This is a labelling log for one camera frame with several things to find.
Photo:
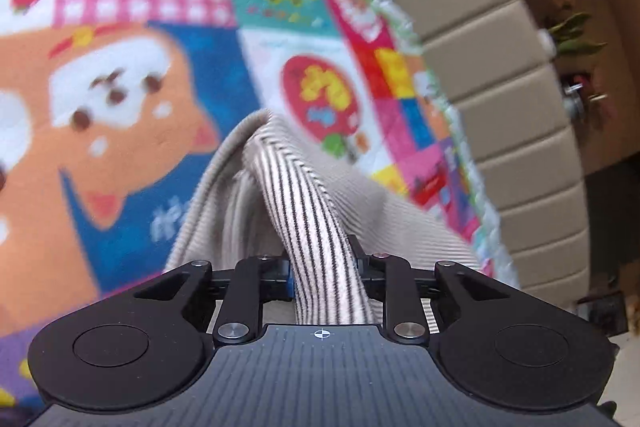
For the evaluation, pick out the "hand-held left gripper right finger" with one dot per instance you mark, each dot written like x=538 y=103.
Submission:
x=361 y=268

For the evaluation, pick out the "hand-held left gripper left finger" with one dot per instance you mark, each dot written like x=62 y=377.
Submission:
x=286 y=281

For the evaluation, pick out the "beige striped garment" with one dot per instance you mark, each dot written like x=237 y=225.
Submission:
x=310 y=212

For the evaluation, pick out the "beige padded headboard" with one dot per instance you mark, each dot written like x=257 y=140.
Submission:
x=505 y=107

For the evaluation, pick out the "colourful printed blanket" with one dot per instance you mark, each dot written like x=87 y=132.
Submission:
x=150 y=72

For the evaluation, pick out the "green artificial plant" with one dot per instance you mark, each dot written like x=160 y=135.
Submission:
x=575 y=34

